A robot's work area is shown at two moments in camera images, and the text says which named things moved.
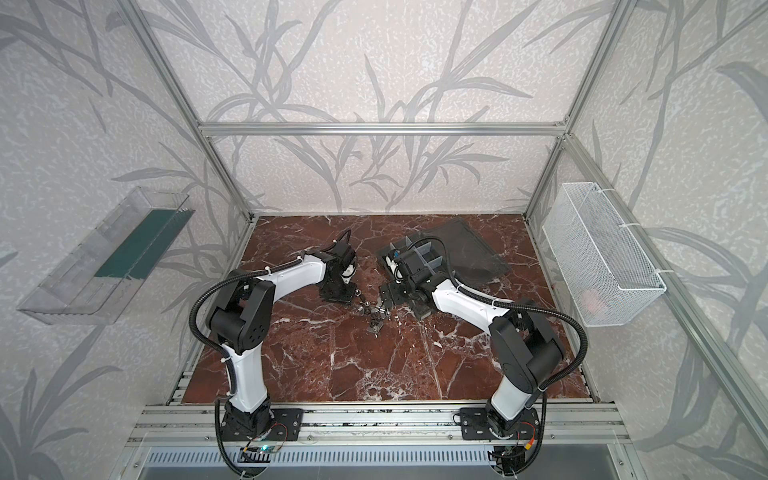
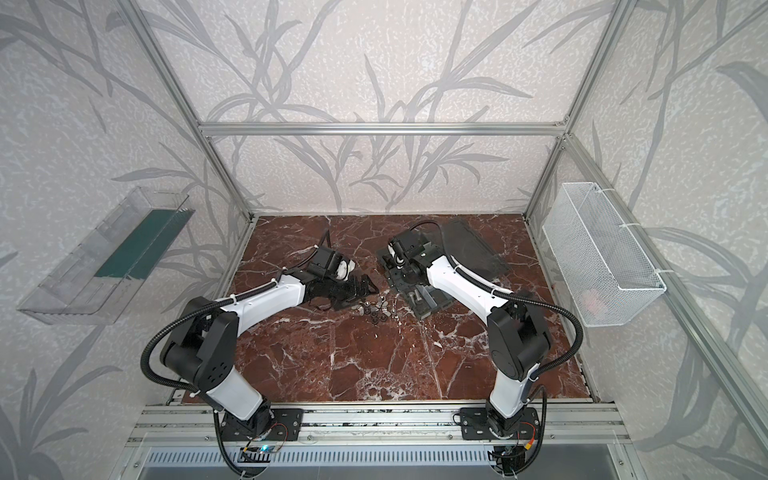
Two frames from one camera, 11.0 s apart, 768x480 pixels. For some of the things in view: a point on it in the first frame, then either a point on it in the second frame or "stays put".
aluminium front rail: x=372 y=425 stays put
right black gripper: x=395 y=295 to x=411 y=288
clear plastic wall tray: x=110 y=261 stays put
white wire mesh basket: x=605 y=271 stays put
